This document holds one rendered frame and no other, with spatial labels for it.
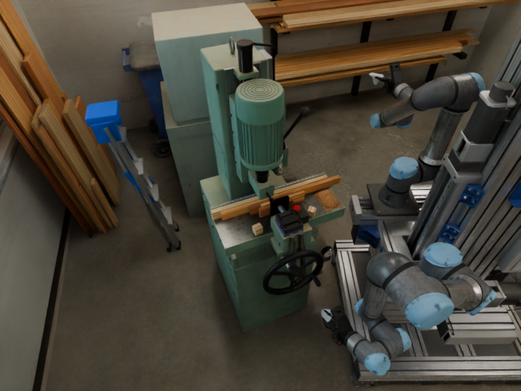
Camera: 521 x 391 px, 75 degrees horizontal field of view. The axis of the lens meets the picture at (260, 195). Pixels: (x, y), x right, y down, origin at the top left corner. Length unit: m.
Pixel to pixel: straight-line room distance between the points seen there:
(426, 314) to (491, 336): 0.74
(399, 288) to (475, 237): 0.70
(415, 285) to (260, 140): 0.70
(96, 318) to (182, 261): 0.65
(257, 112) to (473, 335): 1.21
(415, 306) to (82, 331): 2.06
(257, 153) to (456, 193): 0.77
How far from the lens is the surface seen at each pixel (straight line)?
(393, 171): 1.73
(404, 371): 2.09
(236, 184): 1.73
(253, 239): 1.51
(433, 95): 1.53
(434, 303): 1.00
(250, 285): 1.82
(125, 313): 2.51
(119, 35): 3.56
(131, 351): 2.39
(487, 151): 1.43
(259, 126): 1.24
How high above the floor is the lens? 2.10
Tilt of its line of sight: 46 degrees down
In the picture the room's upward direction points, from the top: 2 degrees counter-clockwise
